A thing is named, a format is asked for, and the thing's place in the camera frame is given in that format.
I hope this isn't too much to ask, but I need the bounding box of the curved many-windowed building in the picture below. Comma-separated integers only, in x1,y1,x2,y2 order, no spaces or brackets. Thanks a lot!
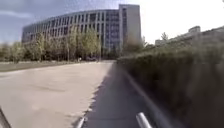
21,3,142,56

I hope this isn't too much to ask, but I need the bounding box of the pale kerb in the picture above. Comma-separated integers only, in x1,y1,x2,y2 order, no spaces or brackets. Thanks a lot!
121,68,178,128

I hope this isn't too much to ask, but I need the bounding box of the robot's own part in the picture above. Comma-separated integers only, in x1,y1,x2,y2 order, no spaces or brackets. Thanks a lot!
135,112,153,128
75,116,86,128

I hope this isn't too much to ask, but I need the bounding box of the row of trees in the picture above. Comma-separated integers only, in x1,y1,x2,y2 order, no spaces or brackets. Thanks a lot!
0,28,103,63

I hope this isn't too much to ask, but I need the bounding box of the pale concrete path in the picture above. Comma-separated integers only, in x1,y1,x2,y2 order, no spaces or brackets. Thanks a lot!
0,60,174,128

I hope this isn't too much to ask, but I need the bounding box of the hedge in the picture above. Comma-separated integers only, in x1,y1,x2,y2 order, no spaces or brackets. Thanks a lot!
116,39,224,128

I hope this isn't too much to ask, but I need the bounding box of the building behind hedge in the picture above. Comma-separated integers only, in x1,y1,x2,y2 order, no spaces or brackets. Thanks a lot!
154,25,224,48

